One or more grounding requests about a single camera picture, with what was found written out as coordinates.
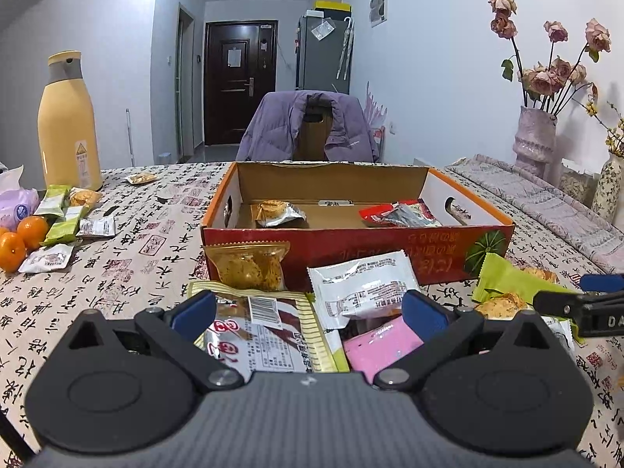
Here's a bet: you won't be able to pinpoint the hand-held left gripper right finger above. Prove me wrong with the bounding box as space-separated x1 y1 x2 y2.
373 290 557 393

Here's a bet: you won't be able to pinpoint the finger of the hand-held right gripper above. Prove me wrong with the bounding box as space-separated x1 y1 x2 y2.
533 291 594 323
580 274 624 294

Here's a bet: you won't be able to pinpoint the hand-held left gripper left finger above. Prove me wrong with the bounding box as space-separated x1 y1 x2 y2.
63 290 245 393

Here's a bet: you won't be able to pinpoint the pink snack packet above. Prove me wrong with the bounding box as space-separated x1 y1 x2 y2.
343 316 426 372

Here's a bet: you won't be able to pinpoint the orange cardboard box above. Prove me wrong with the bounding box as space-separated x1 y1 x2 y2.
201 161 516 292

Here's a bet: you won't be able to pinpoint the white clear snack packet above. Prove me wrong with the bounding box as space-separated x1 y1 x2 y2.
540 316 577 348

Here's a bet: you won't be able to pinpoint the orange-topped clear crisp packet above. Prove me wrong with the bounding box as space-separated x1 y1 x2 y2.
204 241 291 292

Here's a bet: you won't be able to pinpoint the pink patterned blanket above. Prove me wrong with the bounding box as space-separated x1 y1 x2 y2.
445 153 624 275

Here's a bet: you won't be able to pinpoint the patterned beige vase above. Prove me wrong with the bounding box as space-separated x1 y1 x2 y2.
592 151 624 223

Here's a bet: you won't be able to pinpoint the dark silver snack packet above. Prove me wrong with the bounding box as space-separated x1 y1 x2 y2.
387 203 443 228

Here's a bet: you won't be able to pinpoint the glass jar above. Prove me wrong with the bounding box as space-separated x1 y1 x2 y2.
558 158 596 206

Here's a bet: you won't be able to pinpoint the red snack packet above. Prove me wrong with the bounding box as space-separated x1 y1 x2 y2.
359 201 434 227

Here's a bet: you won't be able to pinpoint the silver cake packet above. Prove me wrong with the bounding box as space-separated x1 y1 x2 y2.
250 200 307 228

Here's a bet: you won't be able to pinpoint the yellow flower sprigs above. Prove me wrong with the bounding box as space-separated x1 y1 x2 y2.
584 99 624 158

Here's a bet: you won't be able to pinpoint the light green snack packet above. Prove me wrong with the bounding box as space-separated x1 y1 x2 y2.
42 205 89 247
34 184 72 218

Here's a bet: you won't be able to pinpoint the pink ceramic vase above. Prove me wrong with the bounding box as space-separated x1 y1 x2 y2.
512 105 558 182

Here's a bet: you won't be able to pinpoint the purple padded jacket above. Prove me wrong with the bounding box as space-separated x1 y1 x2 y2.
235 90 380 163

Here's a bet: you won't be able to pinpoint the wooden chair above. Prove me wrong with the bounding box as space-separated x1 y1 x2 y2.
296 92 336 161

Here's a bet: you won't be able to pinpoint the purple tissue pack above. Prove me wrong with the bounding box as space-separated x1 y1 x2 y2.
0 188 41 231

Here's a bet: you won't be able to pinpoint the dried pink roses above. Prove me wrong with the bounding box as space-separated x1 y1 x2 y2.
488 0 613 114

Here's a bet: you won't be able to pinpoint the yellow thermos bottle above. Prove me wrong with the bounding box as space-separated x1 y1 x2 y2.
37 50 103 192

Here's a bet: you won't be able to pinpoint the grey interior door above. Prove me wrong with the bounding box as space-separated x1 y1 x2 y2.
175 3 196 163

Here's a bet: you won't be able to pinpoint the dark brown door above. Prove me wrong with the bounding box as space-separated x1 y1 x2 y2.
204 20 279 146

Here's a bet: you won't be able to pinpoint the white plastic bag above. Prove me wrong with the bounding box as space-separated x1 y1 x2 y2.
0 163 25 192

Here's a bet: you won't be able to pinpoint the grey refrigerator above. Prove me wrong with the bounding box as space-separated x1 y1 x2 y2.
296 13 353 96

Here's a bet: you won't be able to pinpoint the white folded umbrella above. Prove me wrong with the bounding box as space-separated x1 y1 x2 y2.
336 16 355 81

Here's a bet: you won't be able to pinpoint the clear plastic sleeve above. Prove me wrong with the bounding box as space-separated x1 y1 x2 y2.
309 18 337 41

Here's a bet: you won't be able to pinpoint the wall poster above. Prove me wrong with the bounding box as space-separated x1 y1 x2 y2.
369 0 390 28

